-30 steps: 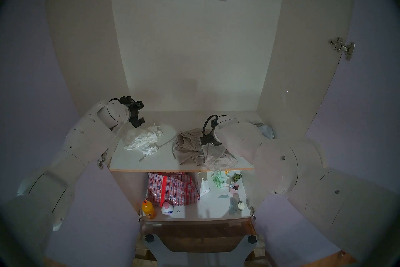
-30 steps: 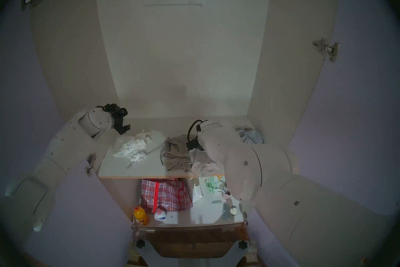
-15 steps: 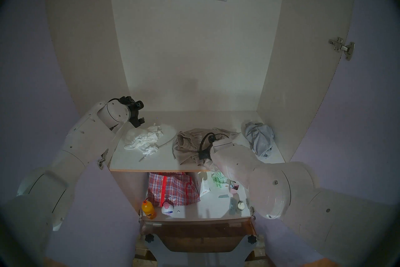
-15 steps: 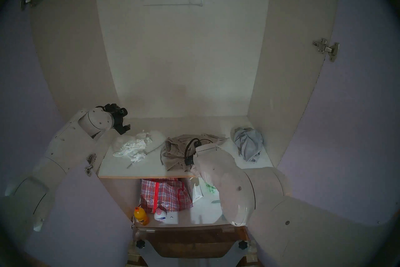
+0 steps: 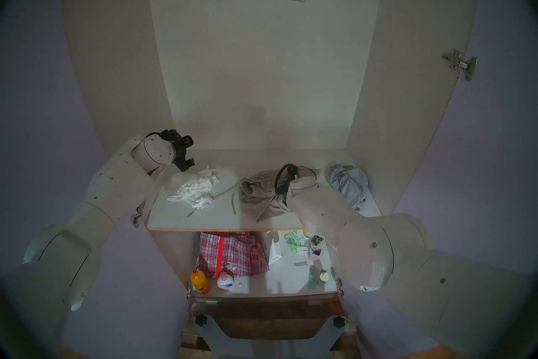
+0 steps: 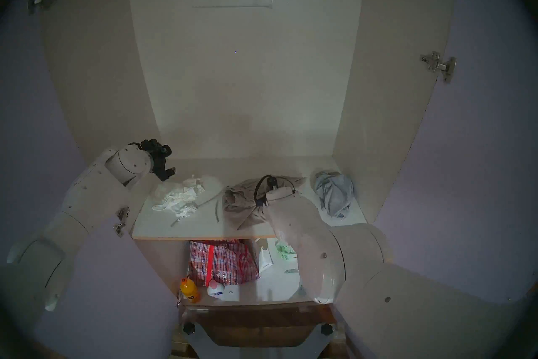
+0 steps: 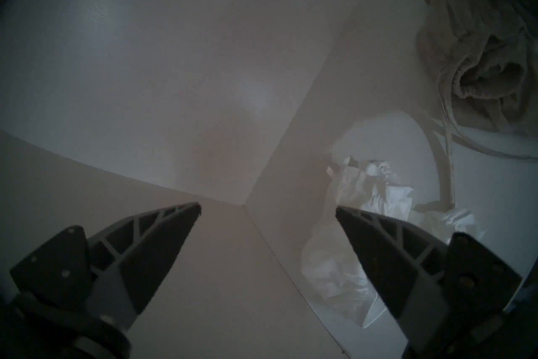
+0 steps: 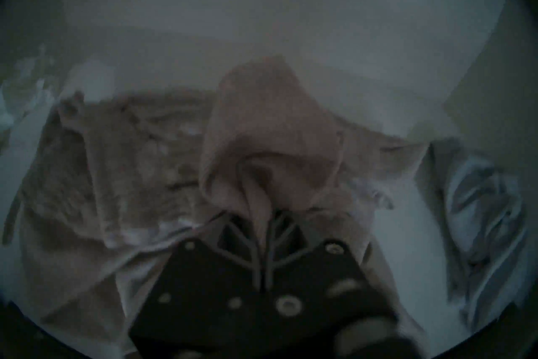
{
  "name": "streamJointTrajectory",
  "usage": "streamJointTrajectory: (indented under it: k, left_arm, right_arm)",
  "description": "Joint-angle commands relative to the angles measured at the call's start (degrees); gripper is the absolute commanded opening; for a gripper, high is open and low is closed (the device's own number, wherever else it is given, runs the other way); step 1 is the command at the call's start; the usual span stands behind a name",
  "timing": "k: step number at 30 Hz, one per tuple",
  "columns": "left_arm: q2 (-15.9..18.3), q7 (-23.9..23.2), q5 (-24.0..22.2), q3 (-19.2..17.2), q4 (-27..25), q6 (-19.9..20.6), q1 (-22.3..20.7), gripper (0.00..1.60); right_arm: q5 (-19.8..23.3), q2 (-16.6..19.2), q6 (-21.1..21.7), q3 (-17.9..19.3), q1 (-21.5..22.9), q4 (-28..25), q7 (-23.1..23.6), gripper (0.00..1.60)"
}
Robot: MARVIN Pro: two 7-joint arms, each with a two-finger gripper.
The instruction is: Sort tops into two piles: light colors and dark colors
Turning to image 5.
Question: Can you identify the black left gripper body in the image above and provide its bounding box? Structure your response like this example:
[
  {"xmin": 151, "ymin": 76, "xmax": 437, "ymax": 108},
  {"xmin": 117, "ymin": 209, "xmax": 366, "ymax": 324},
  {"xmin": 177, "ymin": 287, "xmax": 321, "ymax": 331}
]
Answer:
[{"xmin": 159, "ymin": 129, "xmax": 186, "ymax": 172}]

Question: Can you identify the white top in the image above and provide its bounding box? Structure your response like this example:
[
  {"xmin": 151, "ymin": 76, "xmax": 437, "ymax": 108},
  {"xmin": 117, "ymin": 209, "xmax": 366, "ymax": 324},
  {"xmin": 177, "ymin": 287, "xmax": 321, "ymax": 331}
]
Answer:
[{"xmin": 167, "ymin": 166, "xmax": 221, "ymax": 211}]

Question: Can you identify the beige hooded top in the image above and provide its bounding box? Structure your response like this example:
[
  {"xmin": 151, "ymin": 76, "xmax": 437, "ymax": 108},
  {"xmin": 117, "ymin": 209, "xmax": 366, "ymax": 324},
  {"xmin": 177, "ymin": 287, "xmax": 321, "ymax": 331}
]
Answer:
[{"xmin": 187, "ymin": 169, "xmax": 322, "ymax": 222}]

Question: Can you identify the grey-blue top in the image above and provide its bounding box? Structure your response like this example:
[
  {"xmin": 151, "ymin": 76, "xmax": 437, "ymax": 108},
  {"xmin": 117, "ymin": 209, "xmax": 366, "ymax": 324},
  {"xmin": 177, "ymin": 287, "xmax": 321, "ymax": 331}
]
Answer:
[{"xmin": 329, "ymin": 164, "xmax": 371, "ymax": 212}]

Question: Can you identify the metal door hinge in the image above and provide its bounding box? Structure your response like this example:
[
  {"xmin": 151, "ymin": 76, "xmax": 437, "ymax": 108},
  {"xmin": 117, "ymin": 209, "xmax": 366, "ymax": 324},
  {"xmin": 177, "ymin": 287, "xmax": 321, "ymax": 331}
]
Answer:
[
  {"xmin": 441, "ymin": 50, "xmax": 478, "ymax": 82},
  {"xmin": 130, "ymin": 200, "xmax": 146, "ymax": 228}
]

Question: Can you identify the red plaid bag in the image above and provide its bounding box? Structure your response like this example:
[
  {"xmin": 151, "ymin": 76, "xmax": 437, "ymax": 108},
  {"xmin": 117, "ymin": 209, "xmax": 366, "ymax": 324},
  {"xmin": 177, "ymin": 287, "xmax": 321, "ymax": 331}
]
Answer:
[{"xmin": 198, "ymin": 231, "xmax": 269, "ymax": 278}]

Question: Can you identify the cream wardrobe cabinet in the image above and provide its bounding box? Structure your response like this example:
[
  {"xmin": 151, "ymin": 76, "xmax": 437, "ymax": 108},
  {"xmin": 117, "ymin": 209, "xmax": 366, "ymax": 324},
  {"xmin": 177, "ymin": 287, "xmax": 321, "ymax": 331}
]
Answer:
[{"xmin": 59, "ymin": 0, "xmax": 480, "ymax": 300}]

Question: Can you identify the orange bottle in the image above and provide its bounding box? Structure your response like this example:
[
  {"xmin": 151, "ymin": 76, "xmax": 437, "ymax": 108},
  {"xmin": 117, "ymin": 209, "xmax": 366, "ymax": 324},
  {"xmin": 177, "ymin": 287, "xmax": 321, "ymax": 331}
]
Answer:
[{"xmin": 190, "ymin": 269, "xmax": 210, "ymax": 295}]

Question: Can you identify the white paper bag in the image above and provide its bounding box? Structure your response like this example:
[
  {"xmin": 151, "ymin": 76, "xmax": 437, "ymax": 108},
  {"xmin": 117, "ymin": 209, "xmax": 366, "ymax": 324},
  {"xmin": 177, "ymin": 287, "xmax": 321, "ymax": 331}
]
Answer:
[{"xmin": 268, "ymin": 232, "xmax": 283, "ymax": 265}]

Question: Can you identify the green white patterned cloth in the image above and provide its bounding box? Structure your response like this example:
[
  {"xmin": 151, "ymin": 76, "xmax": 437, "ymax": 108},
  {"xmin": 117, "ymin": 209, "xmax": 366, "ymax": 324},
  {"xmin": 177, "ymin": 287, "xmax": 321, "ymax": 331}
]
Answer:
[{"xmin": 285, "ymin": 230, "xmax": 309, "ymax": 253}]

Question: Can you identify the lavender wardrobe door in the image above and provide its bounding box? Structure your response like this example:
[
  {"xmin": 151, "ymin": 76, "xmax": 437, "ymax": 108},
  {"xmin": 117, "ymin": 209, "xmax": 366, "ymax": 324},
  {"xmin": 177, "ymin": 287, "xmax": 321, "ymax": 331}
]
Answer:
[
  {"xmin": 336, "ymin": 0, "xmax": 538, "ymax": 359},
  {"xmin": 0, "ymin": 0, "xmax": 190, "ymax": 359}
]

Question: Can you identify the brown wooden drawer front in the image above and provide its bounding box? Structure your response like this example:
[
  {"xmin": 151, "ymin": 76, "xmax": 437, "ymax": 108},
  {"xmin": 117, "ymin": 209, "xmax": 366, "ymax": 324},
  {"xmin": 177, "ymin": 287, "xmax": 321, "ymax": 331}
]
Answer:
[{"xmin": 189, "ymin": 295, "xmax": 345, "ymax": 340}]

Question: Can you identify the grey robot stand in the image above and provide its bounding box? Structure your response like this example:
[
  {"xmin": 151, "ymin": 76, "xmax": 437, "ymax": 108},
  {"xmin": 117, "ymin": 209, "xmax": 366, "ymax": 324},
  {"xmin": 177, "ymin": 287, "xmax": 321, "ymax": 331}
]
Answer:
[{"xmin": 181, "ymin": 314, "xmax": 358, "ymax": 359}]

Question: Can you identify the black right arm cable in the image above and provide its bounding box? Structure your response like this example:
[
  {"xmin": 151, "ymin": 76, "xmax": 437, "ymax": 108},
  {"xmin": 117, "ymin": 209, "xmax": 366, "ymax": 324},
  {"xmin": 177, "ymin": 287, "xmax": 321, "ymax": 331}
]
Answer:
[{"xmin": 274, "ymin": 164, "xmax": 299, "ymax": 197}]

